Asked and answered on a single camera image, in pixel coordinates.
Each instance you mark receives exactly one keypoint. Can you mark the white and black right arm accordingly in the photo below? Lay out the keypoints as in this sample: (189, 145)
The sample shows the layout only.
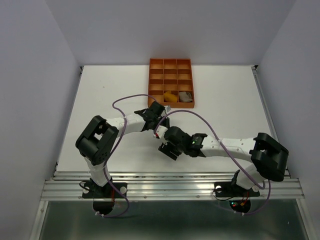
(259, 158)

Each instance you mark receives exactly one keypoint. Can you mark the mustard yellow sock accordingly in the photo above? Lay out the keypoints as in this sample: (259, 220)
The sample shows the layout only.
(169, 97)

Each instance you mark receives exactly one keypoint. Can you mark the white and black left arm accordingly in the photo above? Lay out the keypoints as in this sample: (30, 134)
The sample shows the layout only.
(97, 140)

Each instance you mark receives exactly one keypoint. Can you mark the orange compartment tray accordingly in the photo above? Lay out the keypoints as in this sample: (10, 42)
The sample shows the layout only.
(170, 74)

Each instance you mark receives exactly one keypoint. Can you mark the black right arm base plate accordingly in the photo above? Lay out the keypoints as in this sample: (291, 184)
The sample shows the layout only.
(225, 189)

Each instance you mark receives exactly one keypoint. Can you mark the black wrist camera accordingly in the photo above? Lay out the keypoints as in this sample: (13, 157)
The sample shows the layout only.
(157, 109)
(175, 136)

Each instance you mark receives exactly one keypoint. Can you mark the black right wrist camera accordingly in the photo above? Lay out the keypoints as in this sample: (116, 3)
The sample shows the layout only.
(175, 136)

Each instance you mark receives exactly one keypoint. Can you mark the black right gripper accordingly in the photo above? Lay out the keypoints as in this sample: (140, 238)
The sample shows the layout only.
(165, 147)

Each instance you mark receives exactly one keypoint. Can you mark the tan sock with red cuff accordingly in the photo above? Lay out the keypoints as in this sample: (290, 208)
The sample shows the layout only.
(185, 97)

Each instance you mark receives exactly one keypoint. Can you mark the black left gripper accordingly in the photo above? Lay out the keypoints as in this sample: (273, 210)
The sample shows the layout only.
(166, 121)

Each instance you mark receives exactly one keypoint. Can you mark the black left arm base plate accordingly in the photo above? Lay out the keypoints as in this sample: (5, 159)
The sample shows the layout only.
(91, 190)

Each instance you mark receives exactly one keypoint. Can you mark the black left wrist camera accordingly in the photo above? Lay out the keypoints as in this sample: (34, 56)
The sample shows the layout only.
(157, 109)

